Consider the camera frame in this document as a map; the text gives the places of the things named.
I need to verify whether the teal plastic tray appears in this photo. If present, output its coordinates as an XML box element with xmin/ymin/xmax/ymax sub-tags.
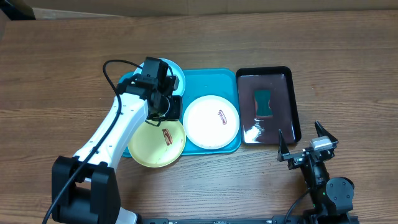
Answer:
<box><xmin>118</xmin><ymin>68</ymin><xmax>243</xmax><ymax>158</ymax></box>

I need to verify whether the yellow plate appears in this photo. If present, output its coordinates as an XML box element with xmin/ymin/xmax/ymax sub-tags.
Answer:
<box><xmin>127</xmin><ymin>121</ymin><xmax>187</xmax><ymax>168</ymax></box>

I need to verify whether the cardboard backboard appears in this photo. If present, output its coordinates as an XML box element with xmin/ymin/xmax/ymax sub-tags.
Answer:
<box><xmin>0</xmin><ymin>0</ymin><xmax>398</xmax><ymax>21</ymax></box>

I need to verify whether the green scrub sponge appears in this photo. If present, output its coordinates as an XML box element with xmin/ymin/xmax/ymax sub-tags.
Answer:
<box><xmin>254</xmin><ymin>90</ymin><xmax>273</xmax><ymax>118</ymax></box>

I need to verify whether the white plate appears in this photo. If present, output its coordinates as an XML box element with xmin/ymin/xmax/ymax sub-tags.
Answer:
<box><xmin>183</xmin><ymin>95</ymin><xmax>240</xmax><ymax>150</ymax></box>

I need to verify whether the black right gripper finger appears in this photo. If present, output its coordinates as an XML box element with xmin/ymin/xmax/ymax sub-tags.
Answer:
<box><xmin>277</xmin><ymin>129</ymin><xmax>290</xmax><ymax>162</ymax></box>
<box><xmin>315</xmin><ymin>121</ymin><xmax>338</xmax><ymax>144</ymax></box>

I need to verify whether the black water tray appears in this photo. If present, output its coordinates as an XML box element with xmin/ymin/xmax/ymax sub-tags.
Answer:
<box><xmin>236</xmin><ymin>66</ymin><xmax>302</xmax><ymax>145</ymax></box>

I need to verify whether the light blue plate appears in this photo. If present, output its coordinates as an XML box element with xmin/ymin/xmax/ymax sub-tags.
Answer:
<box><xmin>128</xmin><ymin>57</ymin><xmax>185</xmax><ymax>98</ymax></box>

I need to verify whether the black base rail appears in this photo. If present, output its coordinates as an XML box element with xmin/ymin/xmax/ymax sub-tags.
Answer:
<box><xmin>136</xmin><ymin>215</ymin><xmax>361</xmax><ymax>224</ymax></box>

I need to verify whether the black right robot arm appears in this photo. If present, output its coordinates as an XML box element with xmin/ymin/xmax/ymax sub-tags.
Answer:
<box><xmin>277</xmin><ymin>121</ymin><xmax>359</xmax><ymax>224</ymax></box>

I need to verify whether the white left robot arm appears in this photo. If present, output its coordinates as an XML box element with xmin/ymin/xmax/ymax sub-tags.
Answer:
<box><xmin>43</xmin><ymin>57</ymin><xmax>185</xmax><ymax>223</ymax></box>

